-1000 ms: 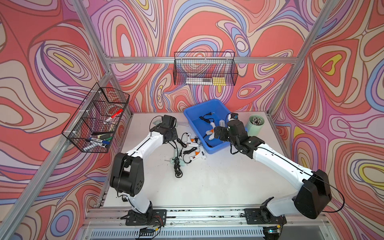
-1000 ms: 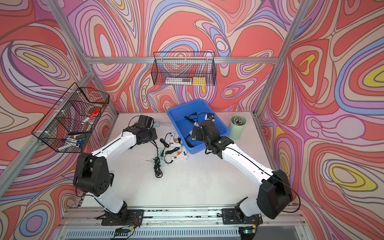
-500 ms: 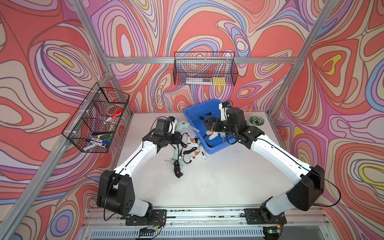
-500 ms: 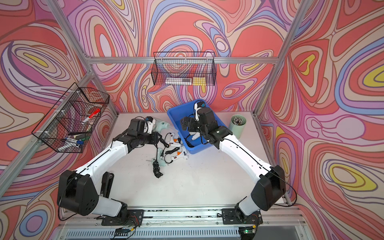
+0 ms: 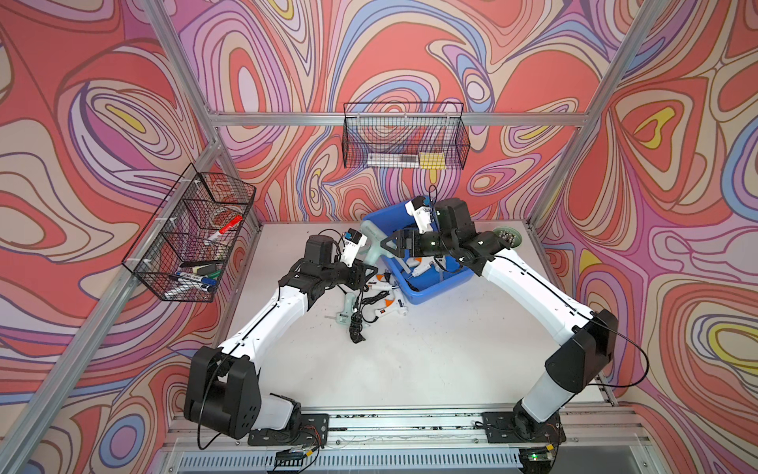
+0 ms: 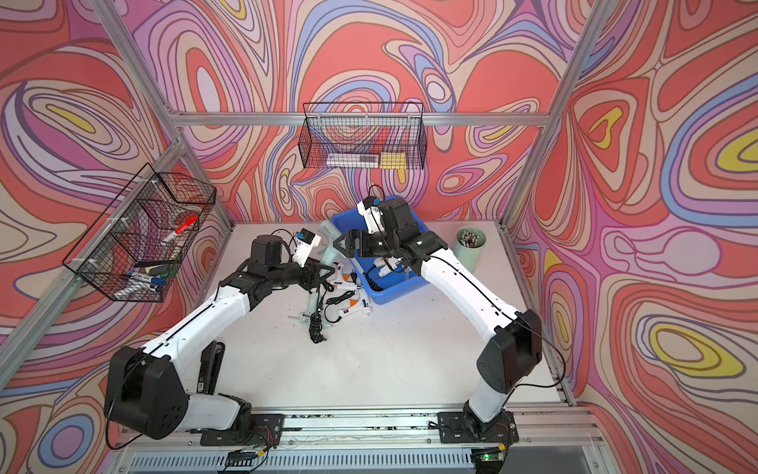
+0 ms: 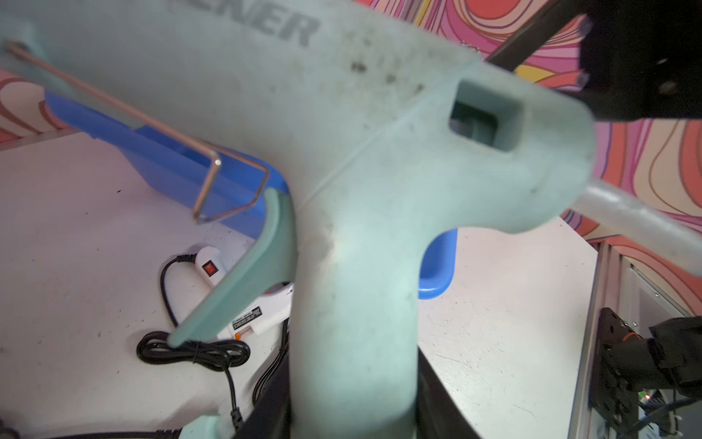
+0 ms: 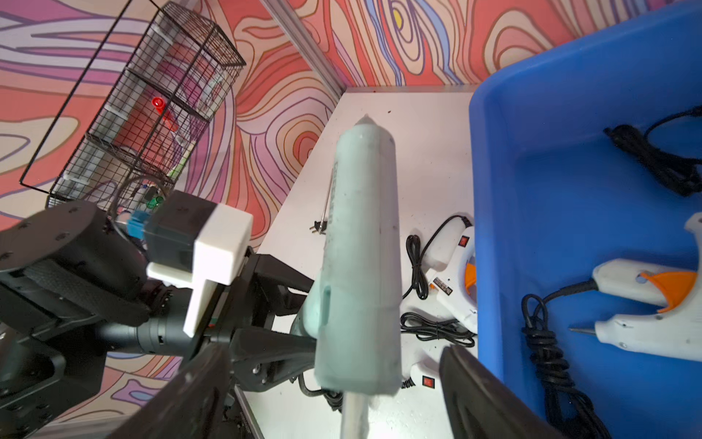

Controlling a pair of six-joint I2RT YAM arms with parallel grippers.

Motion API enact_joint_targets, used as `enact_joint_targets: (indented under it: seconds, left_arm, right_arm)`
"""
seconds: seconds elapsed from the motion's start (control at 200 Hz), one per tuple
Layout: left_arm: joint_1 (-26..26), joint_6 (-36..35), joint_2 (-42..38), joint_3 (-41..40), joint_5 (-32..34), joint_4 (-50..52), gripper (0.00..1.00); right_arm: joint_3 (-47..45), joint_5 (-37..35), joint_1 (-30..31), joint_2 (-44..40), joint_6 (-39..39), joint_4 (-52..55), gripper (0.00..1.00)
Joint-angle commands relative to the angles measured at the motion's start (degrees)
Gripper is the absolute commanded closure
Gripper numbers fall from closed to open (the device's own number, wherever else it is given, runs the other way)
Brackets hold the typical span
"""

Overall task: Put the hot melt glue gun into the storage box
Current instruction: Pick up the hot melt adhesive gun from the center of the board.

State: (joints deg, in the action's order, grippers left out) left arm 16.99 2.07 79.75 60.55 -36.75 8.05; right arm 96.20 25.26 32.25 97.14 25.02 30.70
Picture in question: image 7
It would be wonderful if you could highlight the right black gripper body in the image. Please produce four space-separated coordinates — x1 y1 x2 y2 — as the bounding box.
486 0 701 122

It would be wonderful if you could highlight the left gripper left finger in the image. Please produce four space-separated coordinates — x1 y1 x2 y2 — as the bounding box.
232 354 292 439

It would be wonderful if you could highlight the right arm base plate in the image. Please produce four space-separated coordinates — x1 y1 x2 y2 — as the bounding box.
589 306 702 439

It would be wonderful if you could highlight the blue plastic storage box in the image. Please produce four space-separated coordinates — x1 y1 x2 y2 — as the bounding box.
45 93 457 300

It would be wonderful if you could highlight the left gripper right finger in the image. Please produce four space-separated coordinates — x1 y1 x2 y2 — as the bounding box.
416 350 480 439

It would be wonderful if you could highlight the white glue gun with switch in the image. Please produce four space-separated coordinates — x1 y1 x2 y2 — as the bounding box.
136 245 294 380

